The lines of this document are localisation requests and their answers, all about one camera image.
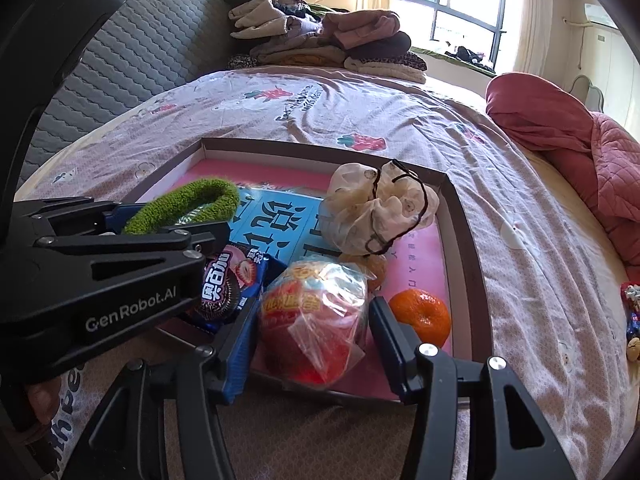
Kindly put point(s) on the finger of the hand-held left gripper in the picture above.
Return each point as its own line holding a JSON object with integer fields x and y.
{"x": 140, "y": 242}
{"x": 75, "y": 208}

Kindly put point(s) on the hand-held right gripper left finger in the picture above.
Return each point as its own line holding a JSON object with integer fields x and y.
{"x": 240, "y": 355}

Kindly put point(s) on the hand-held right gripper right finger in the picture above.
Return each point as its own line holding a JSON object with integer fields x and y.
{"x": 387, "y": 340}

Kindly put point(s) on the orange mandarin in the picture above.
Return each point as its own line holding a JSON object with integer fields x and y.
{"x": 420, "y": 317}
{"x": 377, "y": 272}

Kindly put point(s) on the blue cookie packet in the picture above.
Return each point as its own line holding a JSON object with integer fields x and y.
{"x": 235, "y": 280}

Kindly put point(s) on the red snack bag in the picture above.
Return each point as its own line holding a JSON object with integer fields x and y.
{"x": 310, "y": 320}

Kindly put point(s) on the grey cardboard box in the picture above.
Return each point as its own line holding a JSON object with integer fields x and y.
{"x": 470, "y": 260}

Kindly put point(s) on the person's left hand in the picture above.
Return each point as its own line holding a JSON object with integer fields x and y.
{"x": 42, "y": 400}

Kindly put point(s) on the pink and blue book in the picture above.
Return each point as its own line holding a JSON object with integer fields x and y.
{"x": 425, "y": 255}

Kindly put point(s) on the strawberry printed bed sheet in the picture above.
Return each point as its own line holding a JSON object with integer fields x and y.
{"x": 525, "y": 310}

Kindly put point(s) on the grey quilted headboard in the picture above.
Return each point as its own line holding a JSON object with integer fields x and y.
{"x": 150, "y": 50}

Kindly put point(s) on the small doll toy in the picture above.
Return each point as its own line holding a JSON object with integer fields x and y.
{"x": 632, "y": 310}

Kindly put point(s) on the pink quilt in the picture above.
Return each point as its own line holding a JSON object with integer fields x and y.
{"x": 550, "y": 125}

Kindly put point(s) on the pile of folded clothes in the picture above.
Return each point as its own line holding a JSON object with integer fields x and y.
{"x": 320, "y": 40}

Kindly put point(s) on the dark cloth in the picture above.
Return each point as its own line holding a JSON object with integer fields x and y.
{"x": 467, "y": 55}

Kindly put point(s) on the white chair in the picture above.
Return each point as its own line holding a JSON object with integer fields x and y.
{"x": 597, "y": 92}

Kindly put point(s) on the cream curtain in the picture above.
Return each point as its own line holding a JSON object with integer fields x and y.
{"x": 535, "y": 15}

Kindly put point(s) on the white air conditioner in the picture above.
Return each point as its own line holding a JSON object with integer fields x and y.
{"x": 600, "y": 14}

